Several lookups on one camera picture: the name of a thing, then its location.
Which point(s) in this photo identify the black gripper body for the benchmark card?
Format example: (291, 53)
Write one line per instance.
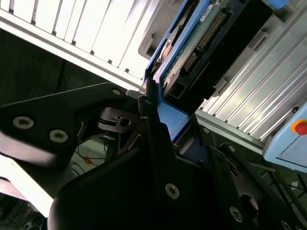
(108, 203)

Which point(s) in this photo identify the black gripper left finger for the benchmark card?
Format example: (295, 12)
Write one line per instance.
(48, 115)

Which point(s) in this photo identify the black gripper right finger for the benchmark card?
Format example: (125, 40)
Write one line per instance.
(214, 158)

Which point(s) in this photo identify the hard disk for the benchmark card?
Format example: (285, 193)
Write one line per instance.
(173, 119)

